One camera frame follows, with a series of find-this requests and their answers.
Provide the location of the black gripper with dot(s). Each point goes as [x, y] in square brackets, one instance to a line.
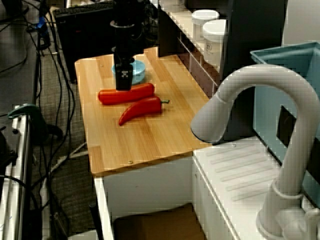
[127, 42]

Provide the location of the light blue bowl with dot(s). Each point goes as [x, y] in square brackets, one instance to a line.
[138, 72]

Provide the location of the red toy sausage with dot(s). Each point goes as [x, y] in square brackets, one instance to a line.
[140, 93]

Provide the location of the red toy chili pepper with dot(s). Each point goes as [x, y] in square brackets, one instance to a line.
[142, 108]

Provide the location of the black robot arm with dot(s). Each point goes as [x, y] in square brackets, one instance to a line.
[127, 10]

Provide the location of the black computer tower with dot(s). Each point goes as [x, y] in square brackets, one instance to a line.
[85, 37]

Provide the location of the blue tape wrap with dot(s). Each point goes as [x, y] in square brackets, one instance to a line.
[42, 25]

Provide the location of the white lidded jar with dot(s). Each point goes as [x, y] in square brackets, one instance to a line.
[200, 22]
[213, 45]

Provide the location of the green clamp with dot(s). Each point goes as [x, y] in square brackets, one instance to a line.
[32, 110]

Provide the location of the white toy kitchen unit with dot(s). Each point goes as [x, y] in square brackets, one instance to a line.
[155, 185]

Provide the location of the dark grey upright panel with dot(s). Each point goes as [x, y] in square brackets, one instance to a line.
[250, 30]

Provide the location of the teal plastic bin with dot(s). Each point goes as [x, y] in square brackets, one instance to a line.
[265, 120]

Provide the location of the white toy faucet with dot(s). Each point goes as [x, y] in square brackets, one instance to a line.
[275, 75]

